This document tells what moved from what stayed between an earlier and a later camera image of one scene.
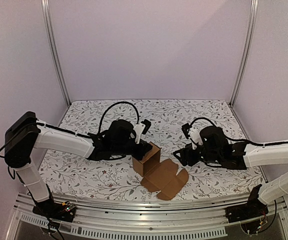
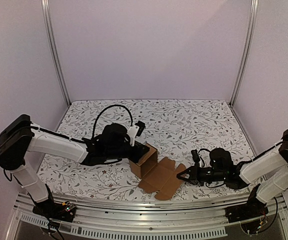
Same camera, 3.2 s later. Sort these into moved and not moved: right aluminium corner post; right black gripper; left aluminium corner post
Moved: right black gripper
Not moved: left aluminium corner post; right aluminium corner post
